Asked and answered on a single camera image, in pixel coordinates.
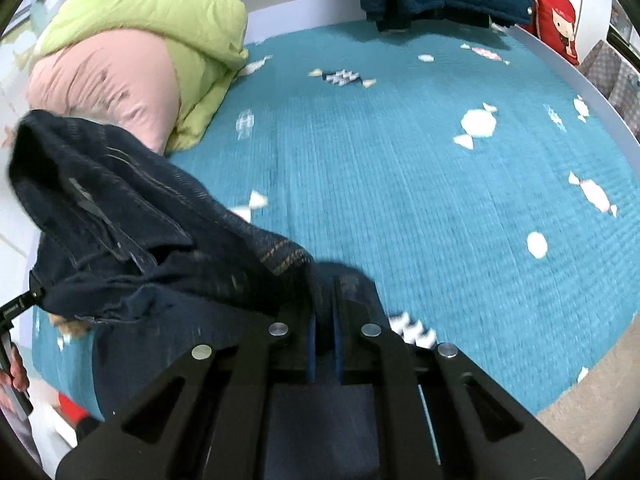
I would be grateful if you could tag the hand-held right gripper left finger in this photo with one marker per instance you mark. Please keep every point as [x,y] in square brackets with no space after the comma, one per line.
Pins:
[311,345]

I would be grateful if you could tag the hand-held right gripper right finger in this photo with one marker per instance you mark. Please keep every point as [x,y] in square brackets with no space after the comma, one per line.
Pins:
[339,350]

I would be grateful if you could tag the dark denim jacket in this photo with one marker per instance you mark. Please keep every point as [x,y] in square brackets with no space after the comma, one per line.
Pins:
[150,240]

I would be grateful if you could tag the person's left hand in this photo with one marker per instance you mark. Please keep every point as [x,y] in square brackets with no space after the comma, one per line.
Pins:
[19,372]

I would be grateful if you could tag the tan pants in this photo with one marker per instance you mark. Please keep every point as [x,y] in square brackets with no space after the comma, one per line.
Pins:
[70,327]

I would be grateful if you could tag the red cloth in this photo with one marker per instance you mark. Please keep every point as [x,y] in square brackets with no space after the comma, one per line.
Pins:
[75,407]

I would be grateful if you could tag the pink and green duvet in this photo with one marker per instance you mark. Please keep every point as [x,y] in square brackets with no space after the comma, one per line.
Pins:
[150,50]

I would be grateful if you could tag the grey printed cloth cover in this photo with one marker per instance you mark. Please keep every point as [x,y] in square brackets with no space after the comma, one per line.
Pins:
[617,80]

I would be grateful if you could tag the red cartoon cushion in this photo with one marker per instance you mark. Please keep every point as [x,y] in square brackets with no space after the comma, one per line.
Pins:
[557,20]

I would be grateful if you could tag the white bed side rail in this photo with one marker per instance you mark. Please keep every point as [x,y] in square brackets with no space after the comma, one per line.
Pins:
[575,75]

